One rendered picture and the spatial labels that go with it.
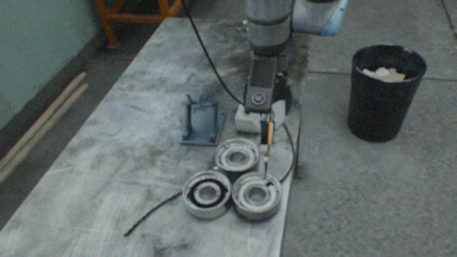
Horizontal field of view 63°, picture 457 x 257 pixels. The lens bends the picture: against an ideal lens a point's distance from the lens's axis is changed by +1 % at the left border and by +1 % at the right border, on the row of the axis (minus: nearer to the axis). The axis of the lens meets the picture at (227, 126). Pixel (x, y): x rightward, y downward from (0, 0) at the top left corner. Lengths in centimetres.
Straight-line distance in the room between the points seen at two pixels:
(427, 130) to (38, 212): 193
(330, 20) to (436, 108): 148
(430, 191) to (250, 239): 134
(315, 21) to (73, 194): 78
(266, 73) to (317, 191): 126
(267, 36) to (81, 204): 57
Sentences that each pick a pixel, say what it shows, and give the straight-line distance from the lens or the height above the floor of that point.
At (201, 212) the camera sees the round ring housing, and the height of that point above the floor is 83.
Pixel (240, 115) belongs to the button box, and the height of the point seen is 85.
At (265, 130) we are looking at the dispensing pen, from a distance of 77.
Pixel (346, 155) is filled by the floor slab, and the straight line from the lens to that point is 204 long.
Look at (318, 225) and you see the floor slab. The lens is 175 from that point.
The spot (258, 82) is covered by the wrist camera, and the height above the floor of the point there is 109.
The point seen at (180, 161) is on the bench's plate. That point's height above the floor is 80.
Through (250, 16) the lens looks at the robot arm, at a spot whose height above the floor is 119.
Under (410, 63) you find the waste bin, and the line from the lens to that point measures 211.
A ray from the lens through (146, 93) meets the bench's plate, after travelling 117.
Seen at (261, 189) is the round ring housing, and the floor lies 82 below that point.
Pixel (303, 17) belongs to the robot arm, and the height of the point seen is 98.
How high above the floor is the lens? 147
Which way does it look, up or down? 42 degrees down
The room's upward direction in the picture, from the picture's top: 7 degrees counter-clockwise
